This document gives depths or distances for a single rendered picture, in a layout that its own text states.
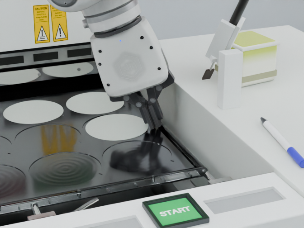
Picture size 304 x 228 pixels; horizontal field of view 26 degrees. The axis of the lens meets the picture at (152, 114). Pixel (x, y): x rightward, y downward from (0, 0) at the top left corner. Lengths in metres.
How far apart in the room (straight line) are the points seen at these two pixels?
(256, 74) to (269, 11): 2.12
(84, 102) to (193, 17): 1.87
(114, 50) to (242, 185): 0.32
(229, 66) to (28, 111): 0.37
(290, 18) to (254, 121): 2.33
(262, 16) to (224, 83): 2.22
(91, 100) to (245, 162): 0.38
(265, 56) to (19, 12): 0.44
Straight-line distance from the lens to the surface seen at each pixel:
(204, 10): 3.01
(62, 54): 1.22
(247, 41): 1.05
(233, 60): 0.94
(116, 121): 1.08
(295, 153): 0.83
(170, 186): 0.99
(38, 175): 0.93
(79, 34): 1.22
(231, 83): 0.95
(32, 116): 1.12
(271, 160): 0.83
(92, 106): 1.14
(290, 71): 1.13
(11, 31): 1.19
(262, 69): 1.06
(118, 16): 0.96
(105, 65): 0.99
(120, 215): 0.72
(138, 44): 0.98
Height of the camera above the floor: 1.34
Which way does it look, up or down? 24 degrees down
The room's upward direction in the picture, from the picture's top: straight up
